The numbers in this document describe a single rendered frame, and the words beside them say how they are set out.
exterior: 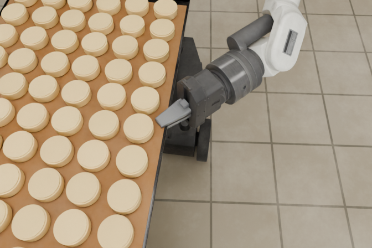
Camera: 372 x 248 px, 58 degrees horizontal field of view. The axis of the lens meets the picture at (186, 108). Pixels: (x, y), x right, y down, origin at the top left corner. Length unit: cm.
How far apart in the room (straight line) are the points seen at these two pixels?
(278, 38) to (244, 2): 167
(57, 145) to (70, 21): 27
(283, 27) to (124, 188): 39
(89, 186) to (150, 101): 17
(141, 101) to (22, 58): 25
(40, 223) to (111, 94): 23
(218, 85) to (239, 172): 108
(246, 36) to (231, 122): 112
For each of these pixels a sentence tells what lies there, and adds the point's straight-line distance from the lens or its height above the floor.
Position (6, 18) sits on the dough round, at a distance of 79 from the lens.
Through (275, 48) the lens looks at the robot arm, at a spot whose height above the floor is 105.
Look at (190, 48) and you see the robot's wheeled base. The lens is 177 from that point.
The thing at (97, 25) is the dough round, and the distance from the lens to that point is 71.
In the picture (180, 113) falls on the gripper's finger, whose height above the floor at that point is 101.
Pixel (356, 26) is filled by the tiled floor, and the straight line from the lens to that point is 235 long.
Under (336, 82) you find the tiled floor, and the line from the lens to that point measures 202.
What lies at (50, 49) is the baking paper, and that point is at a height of 100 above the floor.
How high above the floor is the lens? 151
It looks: 60 degrees down
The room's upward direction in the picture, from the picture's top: straight up
